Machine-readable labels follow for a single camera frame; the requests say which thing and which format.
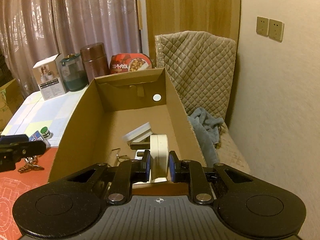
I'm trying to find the grey towel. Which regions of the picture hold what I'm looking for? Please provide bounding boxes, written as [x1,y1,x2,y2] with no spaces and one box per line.
[188,107,224,167]

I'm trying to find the red instant meal bowl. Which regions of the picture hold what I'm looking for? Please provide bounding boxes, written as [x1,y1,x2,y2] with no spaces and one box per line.
[110,53,152,74]

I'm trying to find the blue toothpick box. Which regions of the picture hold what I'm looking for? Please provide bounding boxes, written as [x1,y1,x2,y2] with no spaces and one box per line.
[29,131,50,148]

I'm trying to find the keyring with braided lanyard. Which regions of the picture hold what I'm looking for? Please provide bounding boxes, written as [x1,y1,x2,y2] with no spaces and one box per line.
[18,155,44,173]

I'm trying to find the folded cardboard boxes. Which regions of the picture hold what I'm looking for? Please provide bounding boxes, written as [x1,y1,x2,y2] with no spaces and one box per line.
[0,79,24,131]

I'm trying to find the left wall socket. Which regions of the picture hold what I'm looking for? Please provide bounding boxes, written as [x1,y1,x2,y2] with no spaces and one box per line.
[256,16,269,37]

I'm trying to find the wall socket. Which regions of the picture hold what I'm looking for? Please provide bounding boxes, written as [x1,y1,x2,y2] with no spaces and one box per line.
[268,19,284,42]
[256,16,269,37]

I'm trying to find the cream round tape measure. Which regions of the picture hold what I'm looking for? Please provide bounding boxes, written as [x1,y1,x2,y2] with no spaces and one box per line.
[150,134,169,180]

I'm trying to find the right wall socket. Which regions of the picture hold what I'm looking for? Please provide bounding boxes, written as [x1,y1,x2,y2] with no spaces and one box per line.
[268,19,284,42]

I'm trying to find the cardboard box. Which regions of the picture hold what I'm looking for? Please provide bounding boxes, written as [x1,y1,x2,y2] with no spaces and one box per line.
[48,68,204,181]

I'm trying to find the green glass jar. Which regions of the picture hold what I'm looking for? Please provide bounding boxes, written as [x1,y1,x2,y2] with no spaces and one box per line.
[60,54,88,92]

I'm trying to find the red desk mat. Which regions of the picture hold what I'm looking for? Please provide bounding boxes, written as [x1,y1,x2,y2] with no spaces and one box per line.
[1,147,57,239]

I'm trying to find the white product box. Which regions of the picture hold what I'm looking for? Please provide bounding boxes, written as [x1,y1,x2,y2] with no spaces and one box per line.
[32,53,67,100]

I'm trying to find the pink curtain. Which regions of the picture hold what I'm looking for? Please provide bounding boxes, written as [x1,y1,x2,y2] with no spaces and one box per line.
[1,0,142,96]

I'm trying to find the brown thermos flask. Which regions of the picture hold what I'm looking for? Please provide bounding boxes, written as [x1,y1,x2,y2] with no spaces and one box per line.
[80,42,110,82]

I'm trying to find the checkered tablecloth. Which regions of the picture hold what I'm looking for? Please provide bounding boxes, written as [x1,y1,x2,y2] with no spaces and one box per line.
[2,88,86,147]

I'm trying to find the quilted beige chair cover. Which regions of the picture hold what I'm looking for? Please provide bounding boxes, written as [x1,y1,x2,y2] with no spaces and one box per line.
[155,31,250,173]

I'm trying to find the green cap small bottle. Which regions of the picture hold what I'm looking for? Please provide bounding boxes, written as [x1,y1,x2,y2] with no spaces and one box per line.
[40,126,52,139]

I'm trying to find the white flat box in carton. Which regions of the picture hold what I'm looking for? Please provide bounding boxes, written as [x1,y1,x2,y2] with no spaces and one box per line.
[123,122,153,145]

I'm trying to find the wooden door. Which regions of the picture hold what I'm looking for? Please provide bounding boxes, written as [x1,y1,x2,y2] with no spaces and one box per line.
[146,0,241,61]

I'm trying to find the yellow wall hook strip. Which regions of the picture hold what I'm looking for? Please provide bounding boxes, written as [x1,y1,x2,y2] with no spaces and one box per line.
[137,0,143,30]

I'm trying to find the white plug adapter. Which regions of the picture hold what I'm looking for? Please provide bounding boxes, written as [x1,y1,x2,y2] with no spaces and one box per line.
[135,150,145,160]

